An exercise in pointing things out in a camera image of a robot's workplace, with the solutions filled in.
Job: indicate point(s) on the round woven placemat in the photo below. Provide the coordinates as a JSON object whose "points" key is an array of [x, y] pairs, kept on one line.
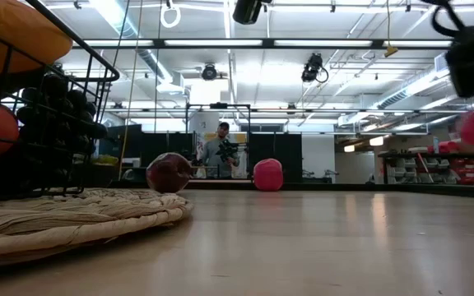
{"points": [[56, 222]]}

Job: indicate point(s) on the black hanging camera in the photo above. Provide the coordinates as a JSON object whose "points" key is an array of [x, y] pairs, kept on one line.
{"points": [[313, 67]]}

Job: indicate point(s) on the black gantry frame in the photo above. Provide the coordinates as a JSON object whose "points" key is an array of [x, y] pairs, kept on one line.
{"points": [[218, 105]]}

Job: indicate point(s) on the yellow mango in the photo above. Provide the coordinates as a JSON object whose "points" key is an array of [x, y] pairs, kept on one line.
{"points": [[15, 37]]}

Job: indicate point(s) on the shelf with small parts bins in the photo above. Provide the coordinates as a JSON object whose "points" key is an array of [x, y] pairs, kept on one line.
{"points": [[467, 168]]}

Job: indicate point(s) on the bright red apple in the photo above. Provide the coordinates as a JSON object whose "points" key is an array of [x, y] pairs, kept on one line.
{"points": [[268, 174]]}

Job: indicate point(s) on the round black ceiling fixture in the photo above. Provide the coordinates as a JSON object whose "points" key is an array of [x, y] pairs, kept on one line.
{"points": [[209, 72]]}

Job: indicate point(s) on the yellow hanging pendant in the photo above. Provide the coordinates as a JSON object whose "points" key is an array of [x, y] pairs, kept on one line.
{"points": [[390, 51]]}

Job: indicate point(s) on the black partition panel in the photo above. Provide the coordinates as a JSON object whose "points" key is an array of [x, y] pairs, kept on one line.
{"points": [[276, 146]]}

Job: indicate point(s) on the black handheld camera rig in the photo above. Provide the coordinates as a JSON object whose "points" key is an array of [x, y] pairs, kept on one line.
{"points": [[226, 150]]}

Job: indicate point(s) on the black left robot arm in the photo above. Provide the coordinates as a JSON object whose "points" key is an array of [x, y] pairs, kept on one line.
{"points": [[247, 10]]}

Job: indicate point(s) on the black grape bunch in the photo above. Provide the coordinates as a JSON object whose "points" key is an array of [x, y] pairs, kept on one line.
{"points": [[56, 107]]}

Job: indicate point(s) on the white LED light bar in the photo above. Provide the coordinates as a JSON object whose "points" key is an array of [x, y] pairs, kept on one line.
{"points": [[117, 43], [212, 43], [323, 43], [418, 43]]}

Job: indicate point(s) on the dark red bell pepper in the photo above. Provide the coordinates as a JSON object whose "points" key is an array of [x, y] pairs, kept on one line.
{"points": [[169, 172]]}

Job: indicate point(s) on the person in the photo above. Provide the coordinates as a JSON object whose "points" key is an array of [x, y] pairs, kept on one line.
{"points": [[214, 154]]}

